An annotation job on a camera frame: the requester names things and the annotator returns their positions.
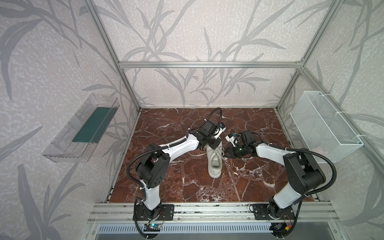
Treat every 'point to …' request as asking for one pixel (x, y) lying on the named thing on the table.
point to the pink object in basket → (317, 150)
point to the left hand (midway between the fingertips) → (220, 136)
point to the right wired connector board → (280, 228)
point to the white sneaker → (215, 156)
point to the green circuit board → (152, 227)
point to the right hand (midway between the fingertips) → (222, 151)
